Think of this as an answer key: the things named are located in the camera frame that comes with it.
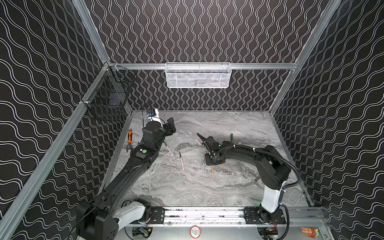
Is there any pink pen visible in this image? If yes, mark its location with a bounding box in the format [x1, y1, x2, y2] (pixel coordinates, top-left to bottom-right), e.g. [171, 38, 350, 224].
[164, 141, 174, 156]
[179, 152, 185, 170]

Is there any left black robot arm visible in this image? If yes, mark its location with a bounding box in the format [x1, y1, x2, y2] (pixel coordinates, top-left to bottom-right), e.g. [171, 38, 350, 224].
[75, 118, 176, 240]

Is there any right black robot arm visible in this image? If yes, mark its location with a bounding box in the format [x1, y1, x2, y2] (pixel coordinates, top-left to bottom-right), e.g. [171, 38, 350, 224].
[203, 137, 292, 214]

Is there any pink pen cap upper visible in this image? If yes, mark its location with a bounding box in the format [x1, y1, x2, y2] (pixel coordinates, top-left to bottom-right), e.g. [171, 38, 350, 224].
[195, 139, 202, 146]

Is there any red white round sticker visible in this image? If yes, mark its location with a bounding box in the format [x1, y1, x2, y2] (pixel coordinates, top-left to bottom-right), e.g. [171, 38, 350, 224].
[190, 226, 201, 240]

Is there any orange red small object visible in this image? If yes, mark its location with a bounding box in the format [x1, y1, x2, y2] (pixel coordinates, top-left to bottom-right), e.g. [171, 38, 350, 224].
[301, 228, 319, 238]

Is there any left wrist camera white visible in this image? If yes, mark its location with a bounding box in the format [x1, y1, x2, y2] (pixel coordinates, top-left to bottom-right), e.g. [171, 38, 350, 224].
[147, 109, 161, 123]

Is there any orange handled adjustable wrench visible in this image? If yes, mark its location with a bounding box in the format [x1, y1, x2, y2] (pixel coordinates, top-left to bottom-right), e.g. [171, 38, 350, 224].
[126, 129, 134, 153]

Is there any white mesh wire basket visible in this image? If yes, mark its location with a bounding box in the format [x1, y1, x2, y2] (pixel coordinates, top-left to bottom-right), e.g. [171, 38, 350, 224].
[165, 62, 232, 89]

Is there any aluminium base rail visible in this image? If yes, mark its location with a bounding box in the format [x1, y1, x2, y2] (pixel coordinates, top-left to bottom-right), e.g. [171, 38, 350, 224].
[86, 206, 326, 226]

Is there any black wire basket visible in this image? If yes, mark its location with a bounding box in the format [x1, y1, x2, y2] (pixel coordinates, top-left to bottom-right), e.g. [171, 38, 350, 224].
[85, 66, 134, 122]

